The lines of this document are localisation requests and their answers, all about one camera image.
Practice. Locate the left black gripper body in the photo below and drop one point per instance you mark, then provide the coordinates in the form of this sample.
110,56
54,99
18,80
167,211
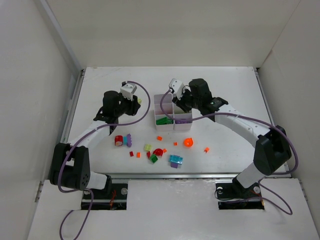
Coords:
133,105

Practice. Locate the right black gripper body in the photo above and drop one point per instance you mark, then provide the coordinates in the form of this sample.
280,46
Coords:
181,101

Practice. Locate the purple lego block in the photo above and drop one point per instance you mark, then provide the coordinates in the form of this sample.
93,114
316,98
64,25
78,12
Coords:
181,121

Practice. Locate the green lego brick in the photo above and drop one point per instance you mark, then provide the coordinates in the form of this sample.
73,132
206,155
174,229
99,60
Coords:
153,158
169,121

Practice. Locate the green lego plate piece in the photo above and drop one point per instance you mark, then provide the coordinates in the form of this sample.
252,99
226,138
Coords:
162,121

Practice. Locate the red cylinder lego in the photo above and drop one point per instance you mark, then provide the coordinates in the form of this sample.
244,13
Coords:
118,140

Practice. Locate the purple flower lego piece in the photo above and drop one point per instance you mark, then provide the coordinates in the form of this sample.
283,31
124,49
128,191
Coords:
127,140

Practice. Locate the orange teardrop lego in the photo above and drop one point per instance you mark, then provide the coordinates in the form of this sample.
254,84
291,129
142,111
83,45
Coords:
188,142

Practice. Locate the blue lego brick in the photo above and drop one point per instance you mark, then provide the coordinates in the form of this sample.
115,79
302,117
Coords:
175,159

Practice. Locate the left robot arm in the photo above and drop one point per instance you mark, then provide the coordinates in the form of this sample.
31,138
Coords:
70,166

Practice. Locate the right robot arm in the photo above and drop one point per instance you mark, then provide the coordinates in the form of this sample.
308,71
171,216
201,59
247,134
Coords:
271,146

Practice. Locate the left white compartment tray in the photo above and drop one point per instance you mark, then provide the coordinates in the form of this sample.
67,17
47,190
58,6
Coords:
167,105

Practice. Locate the red dome lego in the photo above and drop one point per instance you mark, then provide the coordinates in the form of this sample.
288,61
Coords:
158,152

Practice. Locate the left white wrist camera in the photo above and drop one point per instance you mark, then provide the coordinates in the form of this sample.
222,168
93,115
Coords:
127,90

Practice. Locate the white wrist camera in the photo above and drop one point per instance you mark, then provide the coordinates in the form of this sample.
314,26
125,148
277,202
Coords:
127,90
177,88

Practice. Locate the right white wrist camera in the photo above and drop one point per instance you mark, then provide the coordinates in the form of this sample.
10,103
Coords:
177,88

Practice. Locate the metal rail front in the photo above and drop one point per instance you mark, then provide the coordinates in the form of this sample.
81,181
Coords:
154,176

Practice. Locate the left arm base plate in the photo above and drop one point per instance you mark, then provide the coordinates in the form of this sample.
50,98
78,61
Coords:
111,200

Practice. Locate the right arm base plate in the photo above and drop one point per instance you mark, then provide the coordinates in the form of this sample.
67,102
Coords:
230,197

